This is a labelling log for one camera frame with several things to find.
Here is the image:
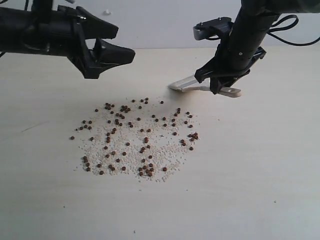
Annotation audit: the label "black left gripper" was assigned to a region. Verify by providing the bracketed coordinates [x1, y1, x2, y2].
[19, 4, 136, 79]

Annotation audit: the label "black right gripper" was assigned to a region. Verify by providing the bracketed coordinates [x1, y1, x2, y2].
[194, 14, 266, 95]

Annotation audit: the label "wooden paint brush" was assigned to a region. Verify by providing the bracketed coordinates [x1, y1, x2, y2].
[168, 75, 242, 98]

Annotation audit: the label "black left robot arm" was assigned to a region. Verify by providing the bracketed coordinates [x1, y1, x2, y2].
[0, 0, 136, 79]

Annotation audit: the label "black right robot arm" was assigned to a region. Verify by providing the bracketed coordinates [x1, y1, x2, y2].
[193, 0, 320, 94]

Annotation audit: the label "scattered brown pellets and grains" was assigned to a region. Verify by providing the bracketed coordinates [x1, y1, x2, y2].
[69, 97, 200, 183]

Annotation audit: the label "white wall hook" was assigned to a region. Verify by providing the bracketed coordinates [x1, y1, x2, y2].
[103, 9, 112, 16]

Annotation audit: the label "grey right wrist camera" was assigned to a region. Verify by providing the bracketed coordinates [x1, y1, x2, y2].
[193, 17, 233, 41]

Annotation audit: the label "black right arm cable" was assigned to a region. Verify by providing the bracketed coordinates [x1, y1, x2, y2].
[267, 14, 320, 47]

